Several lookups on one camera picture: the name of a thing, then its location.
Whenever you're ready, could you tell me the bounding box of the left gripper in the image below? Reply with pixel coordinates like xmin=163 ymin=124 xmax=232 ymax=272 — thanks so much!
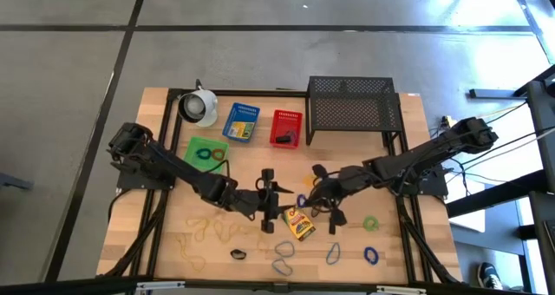
xmin=233 ymin=167 xmax=297 ymax=235

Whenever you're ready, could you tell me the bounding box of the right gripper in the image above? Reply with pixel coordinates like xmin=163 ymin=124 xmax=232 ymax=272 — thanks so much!
xmin=304 ymin=163 xmax=376 ymax=227

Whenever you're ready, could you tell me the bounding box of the yellow green crayon box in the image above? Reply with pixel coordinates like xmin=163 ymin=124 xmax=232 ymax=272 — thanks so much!
xmin=280 ymin=204 xmax=317 ymax=243
xmin=227 ymin=120 xmax=256 ymax=140

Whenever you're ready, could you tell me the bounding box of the yellow rubber band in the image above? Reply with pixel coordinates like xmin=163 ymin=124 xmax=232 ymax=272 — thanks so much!
xmin=174 ymin=233 xmax=207 ymax=273
xmin=185 ymin=215 xmax=211 ymax=243
xmin=237 ymin=224 xmax=271 ymax=252
xmin=212 ymin=220 xmax=240 ymax=245

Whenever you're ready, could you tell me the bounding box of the light blue rubber band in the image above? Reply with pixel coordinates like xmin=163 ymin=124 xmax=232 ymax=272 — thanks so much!
xmin=325 ymin=241 xmax=342 ymax=266
xmin=274 ymin=240 xmax=296 ymax=259
xmin=271 ymin=259 xmax=294 ymax=277

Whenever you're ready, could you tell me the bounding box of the red plastic basket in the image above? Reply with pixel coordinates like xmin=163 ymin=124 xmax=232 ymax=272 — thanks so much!
xmin=269 ymin=108 xmax=304 ymax=150

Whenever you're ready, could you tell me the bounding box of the blue plastic basket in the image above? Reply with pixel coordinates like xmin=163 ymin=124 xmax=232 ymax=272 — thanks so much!
xmin=222 ymin=102 xmax=262 ymax=144

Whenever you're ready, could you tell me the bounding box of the white desk lamp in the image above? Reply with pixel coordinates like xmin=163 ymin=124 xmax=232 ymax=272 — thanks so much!
xmin=177 ymin=78 xmax=219 ymax=128

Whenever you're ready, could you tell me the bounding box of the black mesh shelf riser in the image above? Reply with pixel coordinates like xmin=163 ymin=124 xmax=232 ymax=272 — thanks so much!
xmin=304 ymin=75 xmax=404 ymax=147

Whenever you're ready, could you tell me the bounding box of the green plastic basket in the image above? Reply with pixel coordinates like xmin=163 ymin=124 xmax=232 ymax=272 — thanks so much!
xmin=181 ymin=136 xmax=230 ymax=173

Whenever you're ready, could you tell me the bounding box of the person's shoe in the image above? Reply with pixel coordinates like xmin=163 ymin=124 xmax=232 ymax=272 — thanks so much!
xmin=476 ymin=261 xmax=505 ymax=291

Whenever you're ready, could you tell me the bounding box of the grey chair leg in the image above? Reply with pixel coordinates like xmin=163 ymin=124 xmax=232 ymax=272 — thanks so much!
xmin=0 ymin=172 xmax=35 ymax=192

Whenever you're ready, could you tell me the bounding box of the silver frame bracket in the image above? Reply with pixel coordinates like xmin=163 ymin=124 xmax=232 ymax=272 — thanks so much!
xmin=375 ymin=285 xmax=429 ymax=295
xmin=134 ymin=280 xmax=186 ymax=292

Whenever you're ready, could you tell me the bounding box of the cream power cable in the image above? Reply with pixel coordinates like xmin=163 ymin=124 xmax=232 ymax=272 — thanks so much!
xmin=485 ymin=102 xmax=528 ymax=119

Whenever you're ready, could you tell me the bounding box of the black desk frame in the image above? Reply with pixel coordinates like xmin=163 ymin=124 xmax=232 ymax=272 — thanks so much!
xmin=446 ymin=62 xmax=555 ymax=295

